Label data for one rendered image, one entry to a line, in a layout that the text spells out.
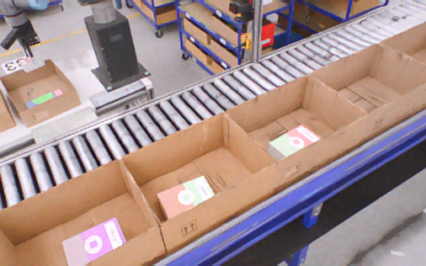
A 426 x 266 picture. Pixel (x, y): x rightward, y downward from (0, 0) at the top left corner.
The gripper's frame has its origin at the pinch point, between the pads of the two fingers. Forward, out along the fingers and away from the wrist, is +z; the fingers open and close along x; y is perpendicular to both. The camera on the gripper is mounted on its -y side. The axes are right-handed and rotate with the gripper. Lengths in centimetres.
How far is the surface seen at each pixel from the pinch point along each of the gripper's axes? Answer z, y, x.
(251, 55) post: 16, 97, -63
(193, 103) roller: 19, 48, -68
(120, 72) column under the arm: 12.3, 33.9, -25.8
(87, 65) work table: 18.3, 29.1, 4.6
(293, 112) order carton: 4, 61, -117
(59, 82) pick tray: 17.4, 8.7, 0.0
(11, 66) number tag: 7.4, -7.2, 17.2
